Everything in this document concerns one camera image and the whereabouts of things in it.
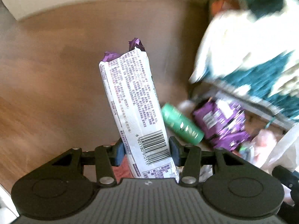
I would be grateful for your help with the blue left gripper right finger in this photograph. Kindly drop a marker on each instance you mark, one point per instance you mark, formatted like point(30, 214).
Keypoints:
point(178, 152)

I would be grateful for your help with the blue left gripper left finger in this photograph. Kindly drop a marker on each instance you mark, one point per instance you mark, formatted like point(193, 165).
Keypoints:
point(118, 152)

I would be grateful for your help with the purple snack bag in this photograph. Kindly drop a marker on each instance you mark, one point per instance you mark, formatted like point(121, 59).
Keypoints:
point(222, 122)

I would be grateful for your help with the white purple snack wrapper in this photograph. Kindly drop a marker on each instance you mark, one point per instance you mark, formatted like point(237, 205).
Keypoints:
point(132, 97)

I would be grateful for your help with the pink mesh foam net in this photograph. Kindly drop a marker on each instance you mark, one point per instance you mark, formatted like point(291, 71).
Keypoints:
point(262, 148)

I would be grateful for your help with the green can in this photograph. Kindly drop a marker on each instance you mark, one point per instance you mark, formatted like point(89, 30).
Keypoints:
point(182, 126)

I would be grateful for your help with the teal white quilted blanket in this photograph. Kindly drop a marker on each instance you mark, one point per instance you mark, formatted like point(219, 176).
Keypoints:
point(250, 49)

